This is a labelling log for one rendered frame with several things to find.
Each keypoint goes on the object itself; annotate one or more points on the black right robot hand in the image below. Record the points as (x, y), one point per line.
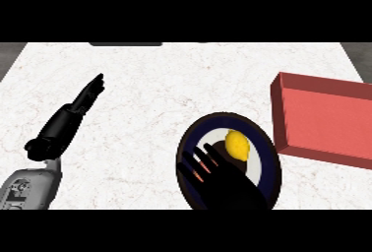
(233, 183)

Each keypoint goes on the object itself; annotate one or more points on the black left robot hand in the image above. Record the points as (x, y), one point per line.
(61, 126)

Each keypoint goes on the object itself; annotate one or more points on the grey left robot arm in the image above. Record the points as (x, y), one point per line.
(29, 188)

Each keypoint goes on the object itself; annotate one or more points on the dark blue rimmed plate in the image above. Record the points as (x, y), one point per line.
(269, 157)

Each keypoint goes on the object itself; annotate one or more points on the yellow squash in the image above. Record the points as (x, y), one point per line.
(238, 145)

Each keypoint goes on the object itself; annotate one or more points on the red cardboard box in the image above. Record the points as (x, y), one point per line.
(326, 121)

